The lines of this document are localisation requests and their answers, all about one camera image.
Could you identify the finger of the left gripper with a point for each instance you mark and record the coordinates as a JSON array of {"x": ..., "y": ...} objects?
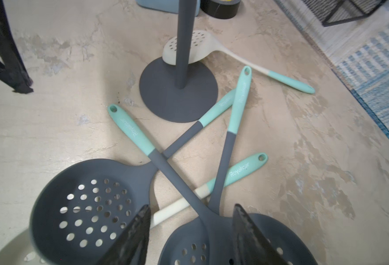
[{"x": 12, "y": 69}]

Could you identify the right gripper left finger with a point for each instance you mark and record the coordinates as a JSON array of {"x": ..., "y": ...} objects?
[{"x": 131, "y": 246}]

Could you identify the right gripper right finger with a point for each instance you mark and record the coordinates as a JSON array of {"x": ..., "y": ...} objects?
[{"x": 249, "y": 244}]

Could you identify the grey utensil rack stand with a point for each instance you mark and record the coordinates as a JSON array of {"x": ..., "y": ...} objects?
[{"x": 182, "y": 92}]

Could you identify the white skimmer behind grey stand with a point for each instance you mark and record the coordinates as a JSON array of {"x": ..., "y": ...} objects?
[{"x": 204, "y": 43}]

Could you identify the black tape roll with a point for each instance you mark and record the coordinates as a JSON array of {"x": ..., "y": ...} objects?
[{"x": 220, "y": 9}]

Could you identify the black wire mesh shelf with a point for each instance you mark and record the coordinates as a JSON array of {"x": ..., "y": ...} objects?
[{"x": 335, "y": 12}]

